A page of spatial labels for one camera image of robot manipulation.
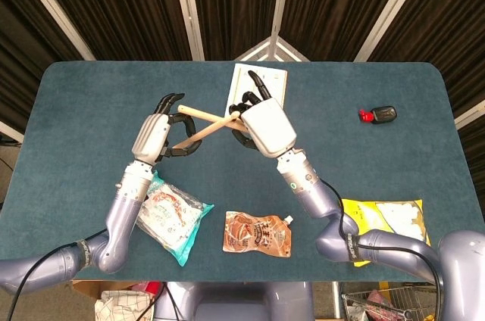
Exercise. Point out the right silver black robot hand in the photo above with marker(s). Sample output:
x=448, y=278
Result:
x=269, y=128

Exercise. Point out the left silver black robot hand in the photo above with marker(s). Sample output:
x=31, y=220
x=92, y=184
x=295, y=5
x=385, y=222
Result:
x=149, y=139

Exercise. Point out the wooden drumstick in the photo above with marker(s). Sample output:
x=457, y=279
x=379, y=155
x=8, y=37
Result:
x=204, y=132
x=197, y=113

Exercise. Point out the right grey-purple robot arm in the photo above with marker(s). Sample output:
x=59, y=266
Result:
x=314, y=200

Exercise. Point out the left grey-purple robot arm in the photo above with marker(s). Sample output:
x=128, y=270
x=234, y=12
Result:
x=121, y=215

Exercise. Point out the flat white cardboard box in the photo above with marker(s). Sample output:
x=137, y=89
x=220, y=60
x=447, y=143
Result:
x=238, y=82

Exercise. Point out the blue felt table mat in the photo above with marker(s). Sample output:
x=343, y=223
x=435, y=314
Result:
x=94, y=109

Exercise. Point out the teal clear snack bag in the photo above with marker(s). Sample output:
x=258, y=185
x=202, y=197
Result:
x=178, y=222

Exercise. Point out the orange spout pouch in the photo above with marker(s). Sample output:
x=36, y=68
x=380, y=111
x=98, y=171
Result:
x=257, y=235

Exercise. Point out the black red small device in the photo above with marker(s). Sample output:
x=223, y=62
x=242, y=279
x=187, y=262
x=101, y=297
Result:
x=384, y=114

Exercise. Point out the dark brown pleated curtain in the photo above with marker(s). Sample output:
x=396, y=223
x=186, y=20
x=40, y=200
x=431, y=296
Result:
x=132, y=3

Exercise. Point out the red plastic bag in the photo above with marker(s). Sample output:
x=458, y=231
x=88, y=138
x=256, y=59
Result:
x=151, y=287

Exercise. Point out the yellow snack bag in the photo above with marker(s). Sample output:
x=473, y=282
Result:
x=398, y=215

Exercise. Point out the brown cardboard box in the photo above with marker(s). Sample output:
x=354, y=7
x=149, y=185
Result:
x=91, y=287

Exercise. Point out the white checked cloth bag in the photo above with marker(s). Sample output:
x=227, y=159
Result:
x=121, y=306

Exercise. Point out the grey-purple robot torso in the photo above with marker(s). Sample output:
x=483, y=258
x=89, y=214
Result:
x=235, y=302

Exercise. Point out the grey metal table leg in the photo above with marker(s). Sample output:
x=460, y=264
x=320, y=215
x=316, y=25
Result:
x=335, y=302

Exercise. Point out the white triangular frame foot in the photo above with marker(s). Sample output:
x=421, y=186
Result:
x=271, y=48

